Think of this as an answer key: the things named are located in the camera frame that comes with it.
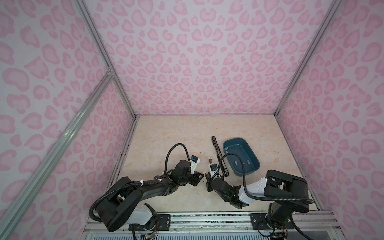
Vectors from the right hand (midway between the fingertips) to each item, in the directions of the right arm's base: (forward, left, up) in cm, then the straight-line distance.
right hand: (206, 176), depth 86 cm
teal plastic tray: (+22, -21, -1) cm, 30 cm away
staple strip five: (+11, -19, -4) cm, 22 cm away
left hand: (0, +2, +3) cm, 3 cm away
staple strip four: (+10, -26, -1) cm, 28 cm away
